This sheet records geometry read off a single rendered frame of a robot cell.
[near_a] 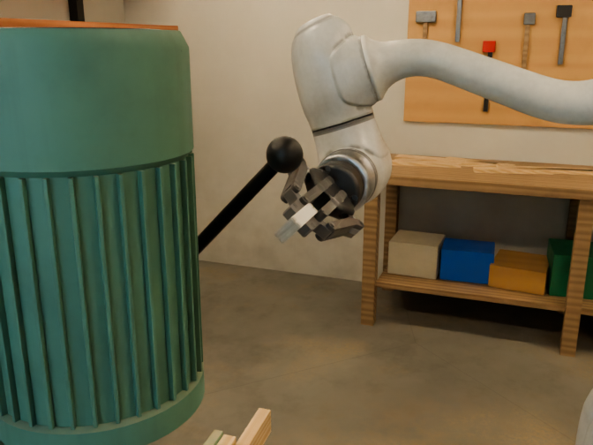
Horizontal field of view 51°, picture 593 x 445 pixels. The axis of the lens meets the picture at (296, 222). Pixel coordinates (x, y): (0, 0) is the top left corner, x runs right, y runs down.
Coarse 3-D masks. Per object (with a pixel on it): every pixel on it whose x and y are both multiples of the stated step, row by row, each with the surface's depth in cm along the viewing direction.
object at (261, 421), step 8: (256, 416) 97; (264, 416) 97; (256, 424) 95; (264, 424) 96; (248, 432) 93; (256, 432) 93; (264, 432) 96; (240, 440) 91; (248, 440) 91; (256, 440) 93; (264, 440) 97
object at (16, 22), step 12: (72, 0) 364; (72, 12) 366; (0, 24) 255; (12, 24) 261; (24, 24) 267; (36, 24) 273; (48, 24) 280; (60, 24) 287; (72, 24) 295; (84, 24) 302; (96, 24) 311; (108, 24) 319; (120, 24) 328; (132, 24) 338
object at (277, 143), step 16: (272, 144) 57; (288, 144) 57; (272, 160) 57; (288, 160) 57; (256, 176) 59; (272, 176) 59; (240, 192) 60; (256, 192) 60; (224, 208) 61; (240, 208) 61; (208, 224) 63; (224, 224) 62; (208, 240) 63
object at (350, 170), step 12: (312, 168) 84; (324, 168) 86; (336, 168) 85; (348, 168) 85; (312, 180) 82; (336, 180) 85; (348, 180) 85; (360, 180) 86; (324, 192) 81; (336, 192) 83; (348, 192) 85; (360, 192) 86; (312, 204) 87; (324, 204) 81; (348, 204) 84; (336, 216) 82
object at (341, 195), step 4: (340, 192) 82; (344, 192) 83; (336, 196) 81; (340, 196) 82; (344, 196) 82; (332, 200) 80; (336, 200) 80; (340, 200) 80; (328, 204) 78; (332, 204) 79; (336, 204) 80; (320, 208) 74; (324, 208) 76; (328, 208) 77; (332, 208) 78; (320, 212) 73; (324, 212) 73; (328, 212) 76; (316, 216) 74; (320, 216) 73; (324, 216) 73; (320, 220) 74
